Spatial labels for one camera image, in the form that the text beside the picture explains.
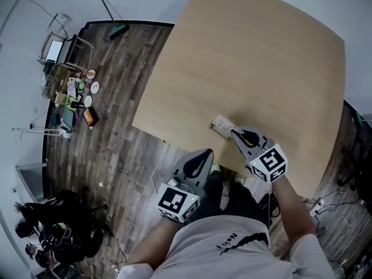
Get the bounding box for light wooden table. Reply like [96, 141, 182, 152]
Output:
[131, 0, 346, 199]

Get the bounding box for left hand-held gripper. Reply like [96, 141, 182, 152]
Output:
[156, 148, 215, 223]

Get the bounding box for black swivel chair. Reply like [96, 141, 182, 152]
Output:
[55, 186, 110, 258]

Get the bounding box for person's left forearm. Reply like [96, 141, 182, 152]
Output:
[126, 218, 183, 269]

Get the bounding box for open laptop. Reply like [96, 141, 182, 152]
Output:
[45, 35, 78, 65]

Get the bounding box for black office chair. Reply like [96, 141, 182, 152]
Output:
[337, 109, 372, 209]

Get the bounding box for green dustpan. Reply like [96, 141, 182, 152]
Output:
[356, 111, 372, 124]

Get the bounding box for green broom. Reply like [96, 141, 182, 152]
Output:
[95, 0, 131, 40]

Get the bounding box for person's grey shirt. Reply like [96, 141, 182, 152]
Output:
[116, 215, 338, 279]

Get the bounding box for white stand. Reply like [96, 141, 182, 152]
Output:
[10, 120, 72, 141]

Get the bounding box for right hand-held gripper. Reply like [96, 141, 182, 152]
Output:
[230, 125, 288, 184]

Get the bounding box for grey cabinet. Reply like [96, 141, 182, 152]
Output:
[15, 162, 48, 203]

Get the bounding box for person's black trousers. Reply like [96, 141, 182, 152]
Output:
[185, 171, 274, 229]

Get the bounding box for white floor cable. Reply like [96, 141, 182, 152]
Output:
[151, 160, 162, 194]

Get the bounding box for black framed orange tray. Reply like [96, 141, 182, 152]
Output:
[83, 107, 99, 127]

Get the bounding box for white printed paper packet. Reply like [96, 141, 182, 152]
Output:
[213, 114, 238, 141]

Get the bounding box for person's right forearm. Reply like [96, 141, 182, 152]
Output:
[270, 174, 317, 245]

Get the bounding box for small wooden box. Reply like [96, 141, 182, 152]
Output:
[54, 90, 68, 106]

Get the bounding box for white wall device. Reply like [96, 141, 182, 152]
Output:
[47, 12, 69, 30]

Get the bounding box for teal box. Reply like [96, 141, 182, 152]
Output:
[61, 108, 75, 126]

